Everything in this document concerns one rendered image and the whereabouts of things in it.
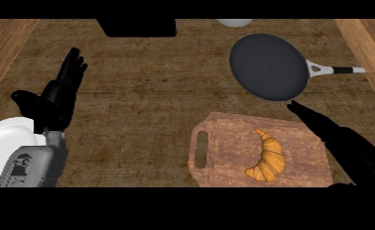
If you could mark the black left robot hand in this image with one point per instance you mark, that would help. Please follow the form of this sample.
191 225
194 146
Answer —
58 98

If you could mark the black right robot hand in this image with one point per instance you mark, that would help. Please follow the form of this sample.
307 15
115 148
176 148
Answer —
337 138

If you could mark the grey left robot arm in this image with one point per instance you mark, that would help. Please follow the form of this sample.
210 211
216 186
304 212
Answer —
27 154

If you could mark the golden croissant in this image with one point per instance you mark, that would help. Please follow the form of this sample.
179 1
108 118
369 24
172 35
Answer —
269 161

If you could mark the wooden cutting board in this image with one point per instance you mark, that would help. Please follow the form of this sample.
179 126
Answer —
229 154

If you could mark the dark grey frying pan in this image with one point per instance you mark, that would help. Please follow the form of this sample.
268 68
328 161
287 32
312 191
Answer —
270 67

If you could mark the black box appliance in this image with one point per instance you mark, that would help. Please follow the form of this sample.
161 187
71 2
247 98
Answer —
139 27

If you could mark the white round bowl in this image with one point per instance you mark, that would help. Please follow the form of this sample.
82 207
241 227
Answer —
235 22

